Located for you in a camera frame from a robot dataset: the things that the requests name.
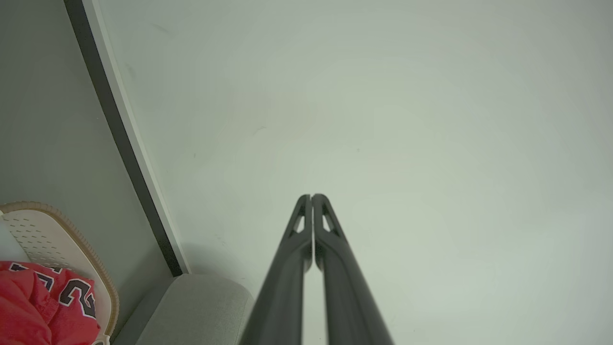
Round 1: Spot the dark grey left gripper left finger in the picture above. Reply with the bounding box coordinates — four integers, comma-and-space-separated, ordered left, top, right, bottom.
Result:
239, 194, 313, 345

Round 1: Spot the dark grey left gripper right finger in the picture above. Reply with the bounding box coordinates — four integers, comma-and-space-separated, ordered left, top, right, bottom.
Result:
312, 194, 395, 345

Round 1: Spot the red basketball jersey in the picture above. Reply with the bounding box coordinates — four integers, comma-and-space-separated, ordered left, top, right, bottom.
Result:
0, 261, 102, 345

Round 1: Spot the cream perforated laundry basket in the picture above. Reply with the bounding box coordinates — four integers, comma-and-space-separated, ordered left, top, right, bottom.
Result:
0, 201, 120, 345

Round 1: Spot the grey fabric sofa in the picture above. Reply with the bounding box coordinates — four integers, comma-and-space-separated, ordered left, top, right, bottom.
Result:
113, 274, 255, 345

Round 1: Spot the dark grey white baseboard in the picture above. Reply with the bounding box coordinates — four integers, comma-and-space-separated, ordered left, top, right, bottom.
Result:
64, 0, 191, 277

